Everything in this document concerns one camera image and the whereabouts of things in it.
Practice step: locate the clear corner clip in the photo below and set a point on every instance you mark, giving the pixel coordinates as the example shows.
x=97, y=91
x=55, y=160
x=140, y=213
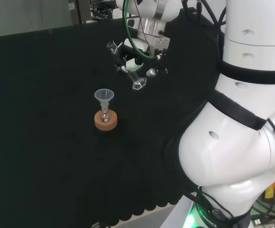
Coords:
x=96, y=225

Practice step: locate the grey partition panel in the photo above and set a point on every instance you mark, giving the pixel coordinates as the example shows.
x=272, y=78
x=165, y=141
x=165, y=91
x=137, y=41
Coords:
x=21, y=16

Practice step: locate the black bench cloth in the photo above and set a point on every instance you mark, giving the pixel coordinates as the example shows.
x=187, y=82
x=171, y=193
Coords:
x=44, y=154

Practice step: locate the small round-bottom glass flask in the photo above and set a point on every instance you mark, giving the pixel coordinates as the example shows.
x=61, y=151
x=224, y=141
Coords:
x=104, y=116

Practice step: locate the clear glass graduated cylinder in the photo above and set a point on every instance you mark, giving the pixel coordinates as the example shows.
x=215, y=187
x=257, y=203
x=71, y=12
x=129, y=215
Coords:
x=139, y=83

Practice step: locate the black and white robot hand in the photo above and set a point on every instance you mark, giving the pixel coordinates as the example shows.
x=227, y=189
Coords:
x=159, y=45

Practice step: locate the clear plastic funnel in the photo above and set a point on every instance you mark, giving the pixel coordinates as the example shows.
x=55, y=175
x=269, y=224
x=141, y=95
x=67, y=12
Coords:
x=104, y=95

